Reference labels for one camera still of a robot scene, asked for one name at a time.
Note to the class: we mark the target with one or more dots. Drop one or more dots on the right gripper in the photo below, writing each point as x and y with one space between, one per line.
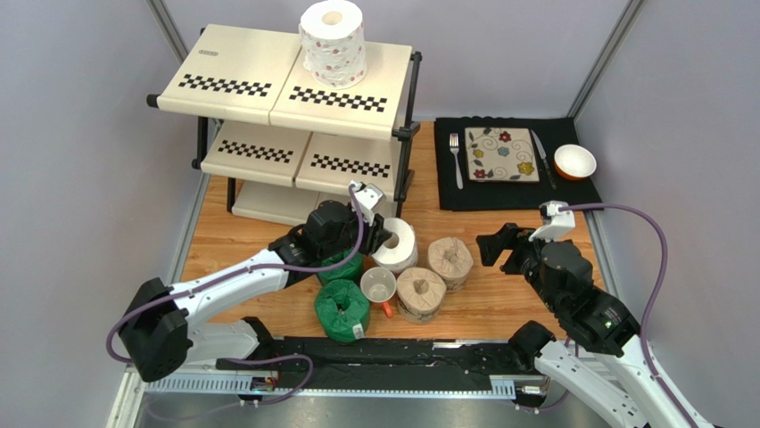
513 251

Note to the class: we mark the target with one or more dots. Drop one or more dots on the brown wrapped roll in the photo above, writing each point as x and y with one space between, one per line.
451 260
420 294

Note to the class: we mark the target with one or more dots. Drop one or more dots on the black handled knife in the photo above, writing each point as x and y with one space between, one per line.
544 159

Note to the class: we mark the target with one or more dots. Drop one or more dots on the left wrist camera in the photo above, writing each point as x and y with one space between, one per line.
365 199

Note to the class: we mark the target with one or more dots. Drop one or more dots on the orange white bowl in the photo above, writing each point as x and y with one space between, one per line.
573 162

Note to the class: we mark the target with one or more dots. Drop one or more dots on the brown wrapped roll rear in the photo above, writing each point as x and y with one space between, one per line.
451 260

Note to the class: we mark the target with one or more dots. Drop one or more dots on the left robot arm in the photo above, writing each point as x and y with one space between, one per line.
156 328

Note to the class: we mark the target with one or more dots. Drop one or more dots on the green roll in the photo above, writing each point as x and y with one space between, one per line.
343 311
352 270

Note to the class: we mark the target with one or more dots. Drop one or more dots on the green wrapped roll front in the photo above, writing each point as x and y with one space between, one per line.
343 311

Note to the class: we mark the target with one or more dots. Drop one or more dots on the floral square plate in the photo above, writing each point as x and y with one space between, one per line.
501 155

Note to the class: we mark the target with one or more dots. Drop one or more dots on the plain white paper towel roll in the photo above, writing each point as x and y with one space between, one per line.
400 251

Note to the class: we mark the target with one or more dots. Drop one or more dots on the black placemat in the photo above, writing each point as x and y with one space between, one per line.
476 196

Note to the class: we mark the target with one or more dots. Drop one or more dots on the floral white paper towel roll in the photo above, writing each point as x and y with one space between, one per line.
333 43

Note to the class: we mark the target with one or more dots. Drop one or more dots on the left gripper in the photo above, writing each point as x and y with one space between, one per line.
377 235

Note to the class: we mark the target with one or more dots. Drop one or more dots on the silver fork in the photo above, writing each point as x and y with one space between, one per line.
454 150

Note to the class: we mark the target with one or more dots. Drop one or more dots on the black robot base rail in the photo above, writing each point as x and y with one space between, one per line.
393 364

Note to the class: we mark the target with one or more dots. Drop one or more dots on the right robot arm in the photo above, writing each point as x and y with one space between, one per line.
642 395

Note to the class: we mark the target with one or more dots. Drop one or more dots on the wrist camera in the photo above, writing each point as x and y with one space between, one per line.
557 221
365 199

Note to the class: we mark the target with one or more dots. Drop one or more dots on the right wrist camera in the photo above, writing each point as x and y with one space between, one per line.
557 221

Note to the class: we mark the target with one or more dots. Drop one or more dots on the brown wrapped roll front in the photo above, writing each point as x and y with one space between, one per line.
420 294

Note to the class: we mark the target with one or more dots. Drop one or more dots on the cream three-tier shelf rack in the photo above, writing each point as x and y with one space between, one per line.
283 142

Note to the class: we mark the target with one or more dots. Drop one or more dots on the orange white mug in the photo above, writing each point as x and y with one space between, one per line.
379 285

